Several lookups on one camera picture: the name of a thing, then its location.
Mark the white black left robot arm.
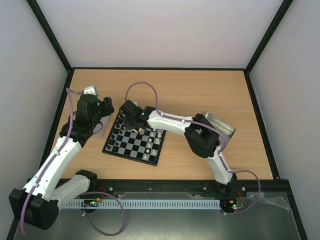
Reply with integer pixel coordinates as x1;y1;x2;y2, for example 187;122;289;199
8;94;114;230

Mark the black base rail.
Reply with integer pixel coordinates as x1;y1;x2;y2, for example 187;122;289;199
88;179;292;199

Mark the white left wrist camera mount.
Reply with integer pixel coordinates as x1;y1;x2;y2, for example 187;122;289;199
83;85;99;96

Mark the silver metal tray right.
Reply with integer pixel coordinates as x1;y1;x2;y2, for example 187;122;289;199
204;112;236;142

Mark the black enclosure frame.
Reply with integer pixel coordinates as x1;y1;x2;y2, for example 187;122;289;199
4;0;308;240

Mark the silver metal tray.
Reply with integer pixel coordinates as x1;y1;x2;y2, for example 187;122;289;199
93;115;112;138
204;112;236;142

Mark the light blue cable duct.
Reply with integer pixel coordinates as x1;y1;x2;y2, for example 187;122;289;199
64;199;221;210

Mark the black white chess board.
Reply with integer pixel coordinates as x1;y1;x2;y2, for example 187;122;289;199
102;123;166;166

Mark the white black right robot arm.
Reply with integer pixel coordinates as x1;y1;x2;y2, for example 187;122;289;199
119;100;237;196

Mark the white king lying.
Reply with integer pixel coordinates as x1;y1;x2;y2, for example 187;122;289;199
132;128;145;135

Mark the silver metal tray left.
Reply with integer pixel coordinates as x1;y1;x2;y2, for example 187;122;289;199
93;115;112;138

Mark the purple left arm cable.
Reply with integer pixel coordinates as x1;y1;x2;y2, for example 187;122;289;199
19;87;127;237

